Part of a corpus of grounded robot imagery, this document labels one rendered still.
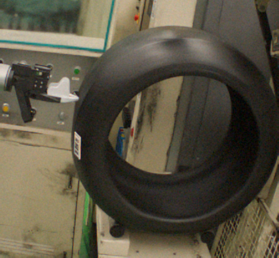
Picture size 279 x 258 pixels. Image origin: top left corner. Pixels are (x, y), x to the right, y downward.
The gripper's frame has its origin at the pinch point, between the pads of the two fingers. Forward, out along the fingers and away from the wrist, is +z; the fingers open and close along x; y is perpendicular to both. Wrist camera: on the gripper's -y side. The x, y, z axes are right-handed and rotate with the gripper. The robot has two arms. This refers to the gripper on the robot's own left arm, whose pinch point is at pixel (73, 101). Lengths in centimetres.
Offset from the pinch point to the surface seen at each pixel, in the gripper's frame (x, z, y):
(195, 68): -12.6, 26.4, 18.9
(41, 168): 62, -6, -53
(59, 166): 62, 2, -50
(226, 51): -9.2, 34.2, 24.9
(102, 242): -9.1, 16.4, -38.2
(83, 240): 117, 26, -124
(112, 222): -6.4, 18.2, -31.9
